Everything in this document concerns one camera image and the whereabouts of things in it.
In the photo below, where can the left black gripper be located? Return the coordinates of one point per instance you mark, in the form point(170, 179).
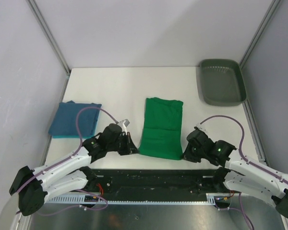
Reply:
point(129, 147)

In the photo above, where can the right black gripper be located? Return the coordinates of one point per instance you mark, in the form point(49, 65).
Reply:
point(188, 156)

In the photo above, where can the green t shirt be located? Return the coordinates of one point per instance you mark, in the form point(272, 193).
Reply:
point(162, 129)

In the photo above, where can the blue t shirt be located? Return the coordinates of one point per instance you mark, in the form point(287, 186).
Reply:
point(64, 122)

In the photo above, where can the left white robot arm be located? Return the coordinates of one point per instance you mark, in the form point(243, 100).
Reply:
point(71, 173)

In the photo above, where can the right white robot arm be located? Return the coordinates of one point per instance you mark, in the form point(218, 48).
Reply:
point(236, 174)

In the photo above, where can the grey plastic tray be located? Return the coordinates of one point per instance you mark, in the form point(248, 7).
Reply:
point(221, 82)

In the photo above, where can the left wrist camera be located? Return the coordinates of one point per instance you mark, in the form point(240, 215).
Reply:
point(124, 124)

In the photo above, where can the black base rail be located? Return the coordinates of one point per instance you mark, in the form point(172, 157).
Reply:
point(199, 181)

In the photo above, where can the right aluminium frame post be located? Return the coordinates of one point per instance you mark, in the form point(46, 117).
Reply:
point(272, 9)

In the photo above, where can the aluminium frame post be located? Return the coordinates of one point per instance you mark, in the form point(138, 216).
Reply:
point(48, 34)
point(272, 9)

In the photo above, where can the left aluminium frame post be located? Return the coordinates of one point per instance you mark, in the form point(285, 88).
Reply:
point(48, 34)

